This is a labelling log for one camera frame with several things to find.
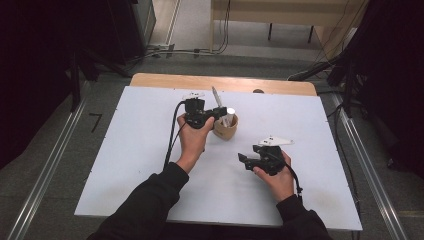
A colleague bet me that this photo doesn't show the metal floor rail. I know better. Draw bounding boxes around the metal floor rail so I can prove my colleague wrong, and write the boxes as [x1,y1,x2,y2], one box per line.
[6,81,88,240]
[329,93,409,240]

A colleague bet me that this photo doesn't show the black hanging cable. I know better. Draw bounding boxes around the black hanging cable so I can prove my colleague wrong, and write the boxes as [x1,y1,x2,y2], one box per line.
[216,0,232,54]

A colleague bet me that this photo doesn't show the pink and white pen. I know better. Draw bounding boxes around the pink and white pen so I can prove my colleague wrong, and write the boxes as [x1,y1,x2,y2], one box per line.
[211,86,224,109]

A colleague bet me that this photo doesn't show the hand-held gripper black cable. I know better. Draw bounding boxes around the hand-held gripper black cable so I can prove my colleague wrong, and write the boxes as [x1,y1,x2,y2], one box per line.
[163,100,187,169]
[273,153,304,201]

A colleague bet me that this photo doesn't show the person's left hand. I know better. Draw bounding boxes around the person's left hand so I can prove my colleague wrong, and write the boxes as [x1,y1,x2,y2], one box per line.
[175,113,216,174]

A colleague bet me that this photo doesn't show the short white tube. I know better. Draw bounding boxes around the short white tube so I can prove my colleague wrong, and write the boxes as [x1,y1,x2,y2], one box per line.
[222,107,236,128]

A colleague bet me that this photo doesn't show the left hand-held gripper black cable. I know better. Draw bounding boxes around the left hand-held gripper black cable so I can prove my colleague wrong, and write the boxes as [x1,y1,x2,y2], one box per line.
[163,100,187,169]

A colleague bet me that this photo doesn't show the thin black floor cable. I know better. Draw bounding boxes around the thin black floor cable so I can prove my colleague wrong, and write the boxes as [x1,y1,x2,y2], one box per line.
[328,103,363,214]

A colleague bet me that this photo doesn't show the black metal stand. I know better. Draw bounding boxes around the black metal stand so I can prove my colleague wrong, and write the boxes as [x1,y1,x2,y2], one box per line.
[288,49,368,118]
[68,46,131,113]

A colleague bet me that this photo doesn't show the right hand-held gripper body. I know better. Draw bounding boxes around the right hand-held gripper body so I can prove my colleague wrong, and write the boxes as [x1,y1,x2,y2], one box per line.
[253,135,295,177]

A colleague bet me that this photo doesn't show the beige cup with bear figure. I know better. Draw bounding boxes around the beige cup with bear figure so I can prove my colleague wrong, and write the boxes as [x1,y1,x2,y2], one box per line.
[212,113,240,141]

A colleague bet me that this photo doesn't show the light wooden background table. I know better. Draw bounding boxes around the light wooden background table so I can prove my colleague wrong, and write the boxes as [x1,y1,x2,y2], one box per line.
[209,0,369,53]

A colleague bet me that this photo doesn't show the right hand-held gripper black cable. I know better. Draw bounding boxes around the right hand-held gripper black cable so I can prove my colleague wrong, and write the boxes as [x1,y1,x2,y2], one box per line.
[273,153,304,201]

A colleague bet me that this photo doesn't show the person's right hand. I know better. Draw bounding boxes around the person's right hand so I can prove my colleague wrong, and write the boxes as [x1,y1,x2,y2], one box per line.
[252,150,296,204]

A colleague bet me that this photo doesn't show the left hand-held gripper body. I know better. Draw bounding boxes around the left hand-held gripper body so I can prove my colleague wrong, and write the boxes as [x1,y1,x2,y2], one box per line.
[181,92,214,130]

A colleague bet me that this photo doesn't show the black cabinet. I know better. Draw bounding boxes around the black cabinet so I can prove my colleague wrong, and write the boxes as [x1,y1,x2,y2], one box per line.
[108,0,157,66]

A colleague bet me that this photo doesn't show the grey floor cables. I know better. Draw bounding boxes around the grey floor cables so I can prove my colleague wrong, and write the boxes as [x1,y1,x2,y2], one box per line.
[128,44,221,64]

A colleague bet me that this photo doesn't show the black curtain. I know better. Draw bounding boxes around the black curtain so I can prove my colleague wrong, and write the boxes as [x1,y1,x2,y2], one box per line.
[0,0,111,169]
[346,0,424,179]

